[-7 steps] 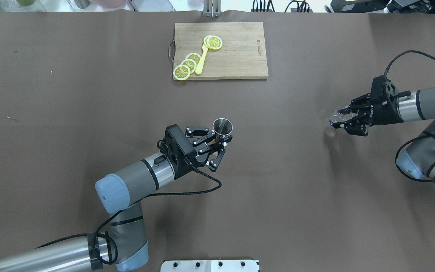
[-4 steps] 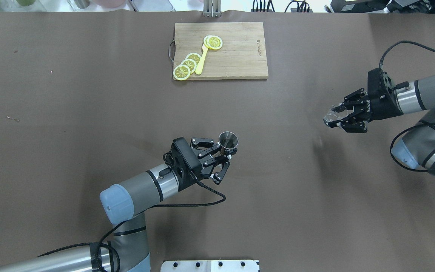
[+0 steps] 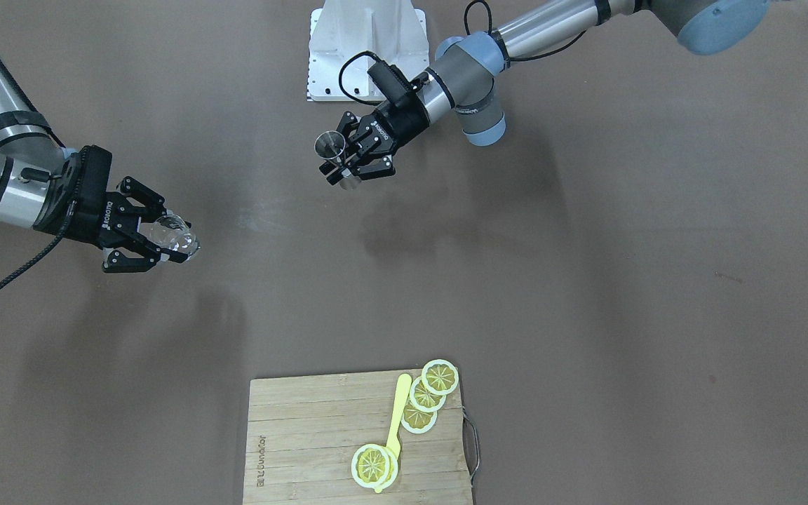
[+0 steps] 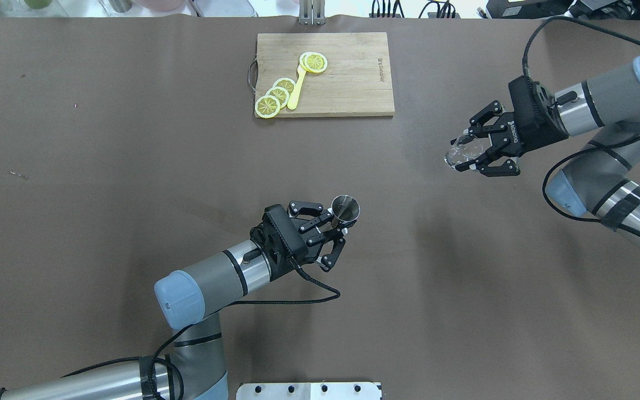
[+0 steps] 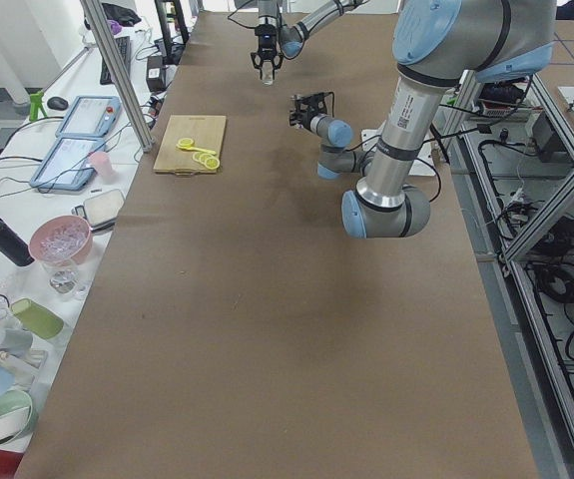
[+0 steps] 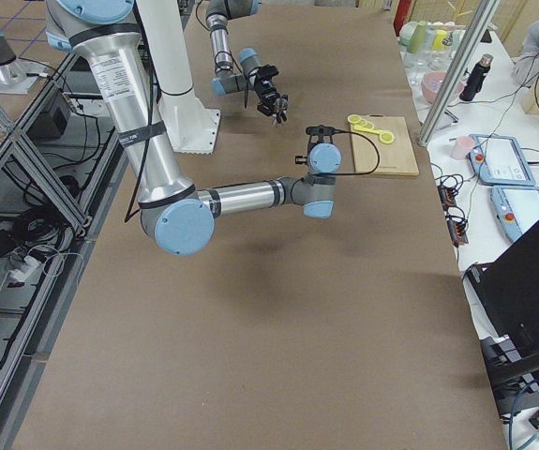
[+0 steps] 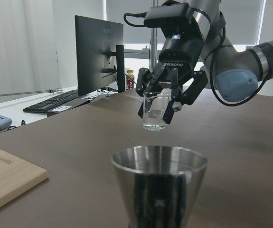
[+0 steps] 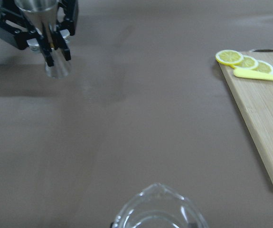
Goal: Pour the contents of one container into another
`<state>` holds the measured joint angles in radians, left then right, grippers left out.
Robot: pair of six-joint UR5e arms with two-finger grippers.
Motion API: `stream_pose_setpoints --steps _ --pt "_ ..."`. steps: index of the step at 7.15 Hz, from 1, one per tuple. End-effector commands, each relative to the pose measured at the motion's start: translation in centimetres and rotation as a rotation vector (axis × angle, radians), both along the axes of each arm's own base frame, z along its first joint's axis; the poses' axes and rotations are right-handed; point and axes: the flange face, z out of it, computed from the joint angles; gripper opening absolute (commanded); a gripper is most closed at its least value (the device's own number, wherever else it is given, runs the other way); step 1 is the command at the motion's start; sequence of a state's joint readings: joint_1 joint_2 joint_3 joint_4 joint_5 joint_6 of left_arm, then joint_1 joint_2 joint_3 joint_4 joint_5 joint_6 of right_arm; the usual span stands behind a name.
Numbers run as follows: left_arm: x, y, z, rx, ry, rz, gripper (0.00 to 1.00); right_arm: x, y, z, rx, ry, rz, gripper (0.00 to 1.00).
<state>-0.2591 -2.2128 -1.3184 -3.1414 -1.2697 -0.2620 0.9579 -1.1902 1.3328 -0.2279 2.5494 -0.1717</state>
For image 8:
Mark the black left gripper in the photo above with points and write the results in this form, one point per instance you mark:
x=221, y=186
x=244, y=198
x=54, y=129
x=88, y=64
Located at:
x=17, y=30

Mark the steel jigger measuring cup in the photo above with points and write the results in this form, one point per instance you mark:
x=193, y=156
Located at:
x=42, y=15

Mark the clear glass beaker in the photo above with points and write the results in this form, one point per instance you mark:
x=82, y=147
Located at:
x=159, y=206

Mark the lemon slice at corner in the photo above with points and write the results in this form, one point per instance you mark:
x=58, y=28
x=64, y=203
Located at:
x=229, y=57

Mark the yellow plastic knife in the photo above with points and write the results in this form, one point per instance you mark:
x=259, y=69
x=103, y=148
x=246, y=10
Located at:
x=251, y=74

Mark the bamboo cutting board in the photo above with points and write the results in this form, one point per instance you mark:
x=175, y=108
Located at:
x=254, y=99

